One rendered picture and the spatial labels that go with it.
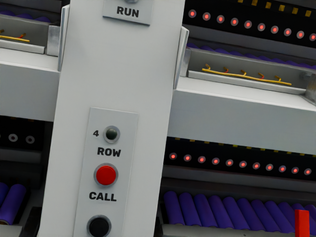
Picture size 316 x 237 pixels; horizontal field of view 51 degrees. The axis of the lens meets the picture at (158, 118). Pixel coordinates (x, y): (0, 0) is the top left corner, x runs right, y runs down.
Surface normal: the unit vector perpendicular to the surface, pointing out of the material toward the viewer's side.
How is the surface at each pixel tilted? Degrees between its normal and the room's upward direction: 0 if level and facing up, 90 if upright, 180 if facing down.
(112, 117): 90
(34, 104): 111
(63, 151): 90
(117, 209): 90
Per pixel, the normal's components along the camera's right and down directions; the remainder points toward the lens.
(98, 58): 0.17, 0.02
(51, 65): 0.19, -0.92
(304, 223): 0.20, -0.22
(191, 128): 0.11, 0.37
